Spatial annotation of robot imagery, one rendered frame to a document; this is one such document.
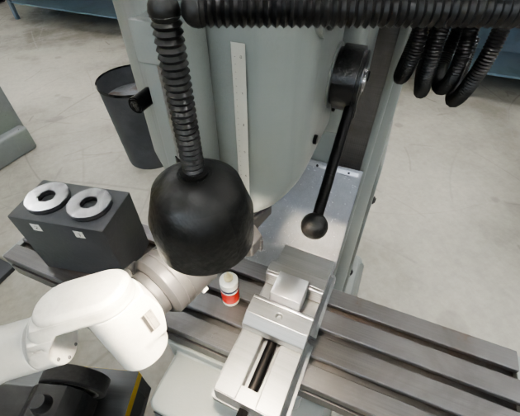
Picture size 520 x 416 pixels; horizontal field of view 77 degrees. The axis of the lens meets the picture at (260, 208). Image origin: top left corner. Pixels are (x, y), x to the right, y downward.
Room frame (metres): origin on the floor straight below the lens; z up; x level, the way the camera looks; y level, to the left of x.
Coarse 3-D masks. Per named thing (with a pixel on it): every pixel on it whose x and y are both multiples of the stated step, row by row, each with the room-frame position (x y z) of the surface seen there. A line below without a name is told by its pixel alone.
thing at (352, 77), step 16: (352, 48) 0.36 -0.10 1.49; (336, 64) 0.35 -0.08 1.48; (352, 64) 0.34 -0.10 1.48; (336, 80) 0.34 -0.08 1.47; (352, 80) 0.33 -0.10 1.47; (336, 96) 0.34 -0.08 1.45; (352, 96) 0.33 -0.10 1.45; (352, 112) 0.33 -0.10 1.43; (336, 144) 0.30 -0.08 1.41; (336, 160) 0.29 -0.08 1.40; (320, 192) 0.26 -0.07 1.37; (320, 208) 0.25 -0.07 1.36; (304, 224) 0.23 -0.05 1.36; (320, 224) 0.23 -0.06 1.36
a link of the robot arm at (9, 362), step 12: (12, 324) 0.17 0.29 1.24; (24, 324) 0.17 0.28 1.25; (0, 336) 0.16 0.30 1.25; (12, 336) 0.15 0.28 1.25; (0, 348) 0.14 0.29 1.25; (12, 348) 0.14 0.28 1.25; (0, 360) 0.13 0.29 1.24; (12, 360) 0.13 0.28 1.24; (24, 360) 0.13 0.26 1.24; (0, 372) 0.12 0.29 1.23; (12, 372) 0.12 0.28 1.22; (24, 372) 0.13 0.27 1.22; (0, 384) 0.12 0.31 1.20
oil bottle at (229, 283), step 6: (222, 276) 0.38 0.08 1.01; (228, 276) 0.37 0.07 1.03; (234, 276) 0.38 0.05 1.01; (222, 282) 0.37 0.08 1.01; (228, 282) 0.37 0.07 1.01; (234, 282) 0.37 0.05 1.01; (222, 288) 0.36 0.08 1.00; (228, 288) 0.36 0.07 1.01; (234, 288) 0.36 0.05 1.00; (222, 294) 0.36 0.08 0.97; (228, 294) 0.36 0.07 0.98; (234, 294) 0.36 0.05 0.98; (228, 300) 0.36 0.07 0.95; (234, 300) 0.36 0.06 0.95
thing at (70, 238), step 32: (32, 192) 0.52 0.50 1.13; (64, 192) 0.52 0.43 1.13; (96, 192) 0.52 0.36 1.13; (128, 192) 0.54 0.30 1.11; (32, 224) 0.45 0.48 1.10; (64, 224) 0.44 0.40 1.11; (96, 224) 0.44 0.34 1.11; (128, 224) 0.50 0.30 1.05; (64, 256) 0.45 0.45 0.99; (96, 256) 0.43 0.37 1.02; (128, 256) 0.45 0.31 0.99
